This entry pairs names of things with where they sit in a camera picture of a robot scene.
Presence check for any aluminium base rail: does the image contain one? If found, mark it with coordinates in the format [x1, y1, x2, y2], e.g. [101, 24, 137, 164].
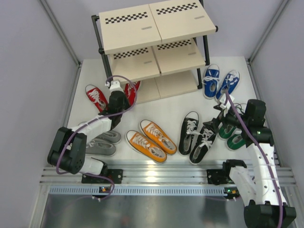
[39, 142, 297, 197]

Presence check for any orange sneaker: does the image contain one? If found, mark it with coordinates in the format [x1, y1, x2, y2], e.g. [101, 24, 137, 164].
[140, 119, 177, 155]
[126, 130, 167, 163]

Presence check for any right green sneaker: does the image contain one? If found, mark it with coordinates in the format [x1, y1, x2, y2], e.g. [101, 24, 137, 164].
[227, 134, 246, 151]

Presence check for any green sneaker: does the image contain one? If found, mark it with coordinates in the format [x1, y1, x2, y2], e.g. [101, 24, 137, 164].
[218, 102, 248, 140]
[227, 134, 246, 151]

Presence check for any red sneaker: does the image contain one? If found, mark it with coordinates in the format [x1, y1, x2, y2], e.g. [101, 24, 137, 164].
[124, 81, 141, 105]
[85, 84, 108, 112]

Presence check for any left grey corner post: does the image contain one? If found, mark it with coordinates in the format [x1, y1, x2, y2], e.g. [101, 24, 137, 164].
[39, 0, 83, 67]

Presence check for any beige black shoe shelf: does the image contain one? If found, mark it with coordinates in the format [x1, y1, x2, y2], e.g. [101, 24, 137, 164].
[91, 0, 218, 103]

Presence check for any grey aluminium corner post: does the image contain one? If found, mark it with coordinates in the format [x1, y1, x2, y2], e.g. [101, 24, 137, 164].
[247, 0, 295, 63]

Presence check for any lower grey sneaker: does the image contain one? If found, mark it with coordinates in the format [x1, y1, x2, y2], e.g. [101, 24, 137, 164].
[86, 139, 116, 156]

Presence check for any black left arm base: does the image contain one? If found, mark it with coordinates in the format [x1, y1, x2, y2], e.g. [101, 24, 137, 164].
[81, 169, 124, 184]

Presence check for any left black sneaker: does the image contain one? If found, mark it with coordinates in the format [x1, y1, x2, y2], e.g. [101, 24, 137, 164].
[178, 111, 199, 156]

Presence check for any right black sneaker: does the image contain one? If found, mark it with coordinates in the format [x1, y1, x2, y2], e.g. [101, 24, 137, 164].
[190, 125, 216, 164]

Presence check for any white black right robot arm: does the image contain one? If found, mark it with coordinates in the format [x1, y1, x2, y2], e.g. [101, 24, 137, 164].
[204, 97, 296, 228]

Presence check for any right blue sneaker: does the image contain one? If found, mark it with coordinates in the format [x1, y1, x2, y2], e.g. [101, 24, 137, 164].
[216, 70, 240, 100]

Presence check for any grey sneaker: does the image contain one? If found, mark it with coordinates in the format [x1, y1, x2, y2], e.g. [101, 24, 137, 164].
[78, 122, 122, 144]
[86, 139, 116, 156]

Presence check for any left blue sneaker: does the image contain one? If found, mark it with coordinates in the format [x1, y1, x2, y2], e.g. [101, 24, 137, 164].
[202, 64, 220, 99]

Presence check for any black sneaker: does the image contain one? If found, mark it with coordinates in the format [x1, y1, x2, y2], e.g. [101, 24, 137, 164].
[190, 125, 216, 164]
[178, 111, 199, 156]

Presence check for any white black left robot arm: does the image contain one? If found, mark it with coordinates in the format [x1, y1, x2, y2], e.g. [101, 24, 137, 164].
[47, 91, 130, 183]

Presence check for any left green sneaker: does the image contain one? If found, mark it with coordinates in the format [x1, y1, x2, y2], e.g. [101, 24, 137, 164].
[218, 102, 248, 140]

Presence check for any blue sneaker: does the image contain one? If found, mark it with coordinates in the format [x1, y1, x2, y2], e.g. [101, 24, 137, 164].
[216, 70, 240, 100]
[202, 64, 220, 99]

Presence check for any upper grey sneaker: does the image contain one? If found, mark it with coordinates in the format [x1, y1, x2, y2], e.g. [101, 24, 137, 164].
[78, 122, 122, 144]

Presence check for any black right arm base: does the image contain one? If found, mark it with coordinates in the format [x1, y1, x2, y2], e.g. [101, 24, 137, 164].
[206, 159, 247, 185]

